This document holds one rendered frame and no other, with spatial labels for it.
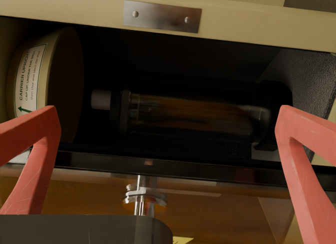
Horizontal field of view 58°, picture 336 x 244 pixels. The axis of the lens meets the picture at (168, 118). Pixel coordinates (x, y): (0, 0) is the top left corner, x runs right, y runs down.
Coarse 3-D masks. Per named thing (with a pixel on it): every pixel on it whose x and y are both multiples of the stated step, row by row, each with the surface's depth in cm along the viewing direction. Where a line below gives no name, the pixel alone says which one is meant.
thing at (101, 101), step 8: (120, 72) 41; (120, 80) 39; (112, 88) 40; (120, 88) 39; (96, 96) 42; (104, 96) 42; (112, 96) 39; (96, 104) 42; (104, 104) 42; (112, 104) 39; (112, 112) 40; (112, 120) 40
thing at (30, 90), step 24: (24, 48) 36; (48, 48) 34; (72, 48) 46; (24, 72) 34; (48, 72) 33; (72, 72) 48; (24, 96) 34; (48, 96) 48; (72, 96) 49; (72, 120) 48
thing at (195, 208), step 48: (0, 192) 17; (48, 192) 17; (96, 192) 16; (144, 192) 16; (192, 192) 15; (240, 192) 15; (288, 192) 14; (192, 240) 28; (240, 240) 26; (288, 240) 25
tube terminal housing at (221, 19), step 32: (0, 0) 27; (32, 0) 27; (64, 0) 27; (96, 0) 27; (160, 0) 27; (192, 0) 30; (224, 0) 36; (0, 32) 33; (32, 32) 41; (160, 32) 29; (224, 32) 29; (256, 32) 29; (288, 32) 29; (320, 32) 29; (0, 64) 33; (0, 96) 34; (320, 160) 35
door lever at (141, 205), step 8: (128, 200) 16; (136, 200) 16; (144, 200) 16; (152, 200) 16; (160, 200) 16; (128, 208) 17; (136, 208) 17; (144, 208) 16; (152, 208) 17; (160, 208) 17; (152, 216) 17
